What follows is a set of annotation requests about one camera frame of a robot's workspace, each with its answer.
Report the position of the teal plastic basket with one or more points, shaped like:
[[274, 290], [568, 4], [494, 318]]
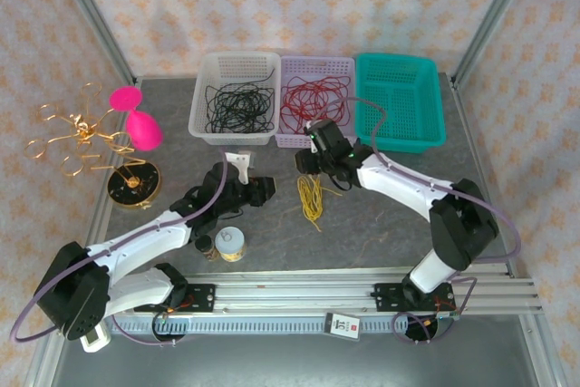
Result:
[[399, 101]]

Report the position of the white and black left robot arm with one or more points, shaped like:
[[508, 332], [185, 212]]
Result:
[[136, 242]]

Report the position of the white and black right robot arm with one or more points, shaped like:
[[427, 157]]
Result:
[[399, 178]]

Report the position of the tin can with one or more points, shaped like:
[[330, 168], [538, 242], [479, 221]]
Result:
[[230, 242]]

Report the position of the small dark jar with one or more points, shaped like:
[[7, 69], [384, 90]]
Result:
[[206, 248]]

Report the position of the lilac plastic basket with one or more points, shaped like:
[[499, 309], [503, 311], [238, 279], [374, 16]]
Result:
[[317, 65]]

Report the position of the pink goblet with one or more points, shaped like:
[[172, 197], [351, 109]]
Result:
[[142, 128]]

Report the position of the white plastic basket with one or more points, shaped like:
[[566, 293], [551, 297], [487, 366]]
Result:
[[240, 60]]

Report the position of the white label tag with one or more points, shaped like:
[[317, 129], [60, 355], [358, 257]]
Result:
[[343, 326]]

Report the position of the white digital timer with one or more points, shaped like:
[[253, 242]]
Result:
[[97, 342]]

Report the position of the aluminium mounting rail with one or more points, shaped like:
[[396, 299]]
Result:
[[294, 292]]

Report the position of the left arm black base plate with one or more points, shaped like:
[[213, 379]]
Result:
[[201, 296]]

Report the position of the aluminium table side rail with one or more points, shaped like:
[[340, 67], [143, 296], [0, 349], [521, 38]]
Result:
[[476, 142], [97, 206]]

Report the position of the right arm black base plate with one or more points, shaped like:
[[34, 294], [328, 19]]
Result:
[[387, 296]]

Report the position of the aluminium frame post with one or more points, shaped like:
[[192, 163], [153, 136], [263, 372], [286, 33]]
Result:
[[92, 15], [494, 15]]

